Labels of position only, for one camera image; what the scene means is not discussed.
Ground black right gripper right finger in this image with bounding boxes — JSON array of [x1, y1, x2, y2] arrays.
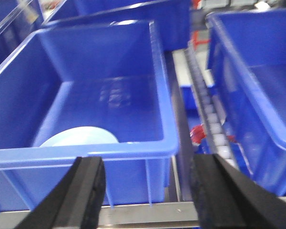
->
[[190, 154, 286, 229]]

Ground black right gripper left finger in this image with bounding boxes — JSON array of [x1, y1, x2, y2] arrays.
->
[[16, 157, 106, 229]]

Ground light blue plate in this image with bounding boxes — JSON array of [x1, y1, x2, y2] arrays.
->
[[40, 126, 119, 147]]

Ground white roller track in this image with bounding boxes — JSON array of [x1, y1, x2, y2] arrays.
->
[[185, 41, 239, 170]]

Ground red object below rack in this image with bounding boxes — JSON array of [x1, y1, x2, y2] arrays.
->
[[190, 124, 236, 146]]

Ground blue storage bin with plate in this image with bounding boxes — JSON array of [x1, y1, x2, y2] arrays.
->
[[0, 20, 178, 213]]

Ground blue storage bin right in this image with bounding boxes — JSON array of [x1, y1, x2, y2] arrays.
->
[[207, 8, 286, 196]]

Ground blue storage bin behind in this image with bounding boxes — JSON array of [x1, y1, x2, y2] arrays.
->
[[41, 0, 191, 52]]

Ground stainless steel shelf rail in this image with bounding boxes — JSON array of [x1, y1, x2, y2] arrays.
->
[[0, 195, 286, 229]]

